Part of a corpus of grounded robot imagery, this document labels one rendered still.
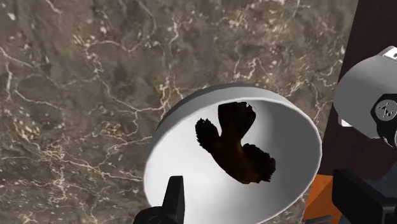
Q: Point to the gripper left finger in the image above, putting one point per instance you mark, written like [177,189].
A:
[174,201]

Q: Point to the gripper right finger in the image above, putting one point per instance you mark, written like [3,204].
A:
[356,201]

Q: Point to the white bowl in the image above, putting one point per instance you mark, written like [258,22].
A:
[192,173]

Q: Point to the dark brown plush toy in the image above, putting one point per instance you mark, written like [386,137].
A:
[233,149]

